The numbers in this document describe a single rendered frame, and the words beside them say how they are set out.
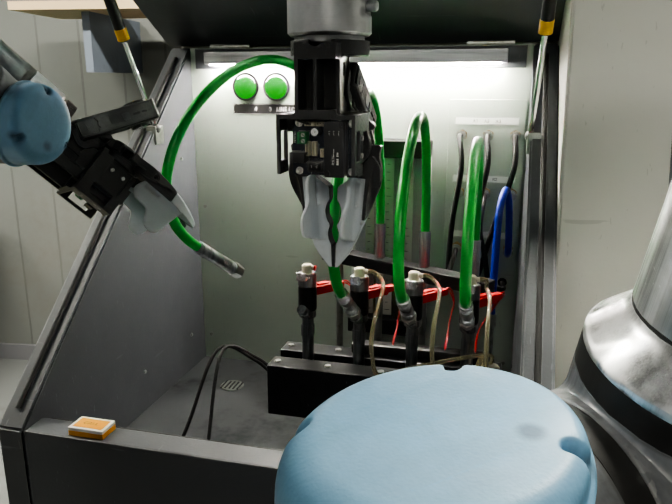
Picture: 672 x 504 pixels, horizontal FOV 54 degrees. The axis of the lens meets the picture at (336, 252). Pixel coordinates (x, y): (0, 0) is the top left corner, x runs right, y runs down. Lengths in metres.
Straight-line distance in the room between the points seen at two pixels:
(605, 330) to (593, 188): 0.66
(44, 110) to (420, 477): 0.51
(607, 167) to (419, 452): 0.75
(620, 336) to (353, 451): 0.12
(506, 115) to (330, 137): 0.65
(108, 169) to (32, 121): 0.20
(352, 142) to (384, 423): 0.34
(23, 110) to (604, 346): 0.51
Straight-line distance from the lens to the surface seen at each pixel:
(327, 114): 0.57
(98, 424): 0.94
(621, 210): 0.96
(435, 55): 1.17
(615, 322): 0.31
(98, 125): 0.85
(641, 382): 0.29
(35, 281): 3.65
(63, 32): 3.39
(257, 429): 1.15
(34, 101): 0.66
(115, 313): 1.12
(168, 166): 0.88
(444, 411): 0.27
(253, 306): 1.36
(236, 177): 1.31
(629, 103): 0.98
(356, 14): 0.60
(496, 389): 0.28
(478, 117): 1.19
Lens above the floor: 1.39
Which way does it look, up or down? 14 degrees down
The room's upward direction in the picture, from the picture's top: straight up
